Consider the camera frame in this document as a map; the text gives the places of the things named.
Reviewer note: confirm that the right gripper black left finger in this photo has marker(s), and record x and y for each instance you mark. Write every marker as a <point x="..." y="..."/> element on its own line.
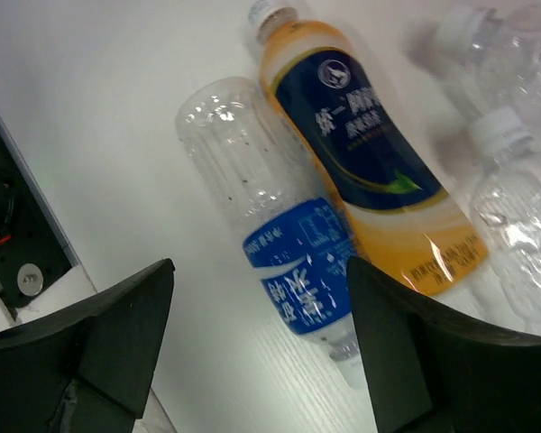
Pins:
<point x="87" y="367"/>

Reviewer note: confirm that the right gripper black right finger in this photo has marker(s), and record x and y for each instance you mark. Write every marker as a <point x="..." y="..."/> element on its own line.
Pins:
<point x="430" y="368"/>

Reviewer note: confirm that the orange bottle dark blue label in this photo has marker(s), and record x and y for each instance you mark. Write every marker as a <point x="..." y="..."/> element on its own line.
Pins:
<point x="403" y="219"/>

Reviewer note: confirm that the clear bottle white cap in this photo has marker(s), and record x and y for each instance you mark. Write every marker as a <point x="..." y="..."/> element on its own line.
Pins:
<point x="505" y="207"/>
<point x="496" y="61"/>

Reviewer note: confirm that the clear bottle blue label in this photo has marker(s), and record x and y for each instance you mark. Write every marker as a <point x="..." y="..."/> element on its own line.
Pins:
<point x="265" y="185"/>

